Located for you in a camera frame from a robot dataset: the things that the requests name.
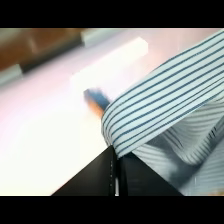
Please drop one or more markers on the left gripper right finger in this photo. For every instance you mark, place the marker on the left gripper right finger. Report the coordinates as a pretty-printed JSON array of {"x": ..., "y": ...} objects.
[{"x": 143, "y": 181}]

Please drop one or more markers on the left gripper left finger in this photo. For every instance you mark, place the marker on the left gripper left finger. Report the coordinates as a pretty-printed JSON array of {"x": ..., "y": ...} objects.
[{"x": 96, "y": 178}]

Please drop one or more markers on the blue striped white shirt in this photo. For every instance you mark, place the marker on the blue striped white shirt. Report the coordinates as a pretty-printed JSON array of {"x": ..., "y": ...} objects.
[{"x": 166, "y": 100}]

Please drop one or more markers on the silver frame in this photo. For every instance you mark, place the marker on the silver frame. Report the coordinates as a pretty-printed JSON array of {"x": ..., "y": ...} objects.
[{"x": 50, "y": 50}]

